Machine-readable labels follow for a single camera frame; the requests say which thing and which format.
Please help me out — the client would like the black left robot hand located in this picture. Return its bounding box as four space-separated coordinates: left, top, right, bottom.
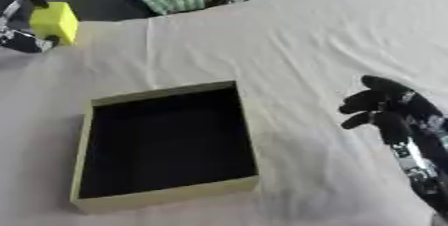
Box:
0 0 63 54

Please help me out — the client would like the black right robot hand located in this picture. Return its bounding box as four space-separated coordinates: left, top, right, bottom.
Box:
337 74 448 174

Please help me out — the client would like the yellow cube block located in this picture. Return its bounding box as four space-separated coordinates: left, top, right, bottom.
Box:
28 1 81 46

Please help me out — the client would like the cardboard box with black inside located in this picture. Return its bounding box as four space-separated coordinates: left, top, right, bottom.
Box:
68 80 261 214

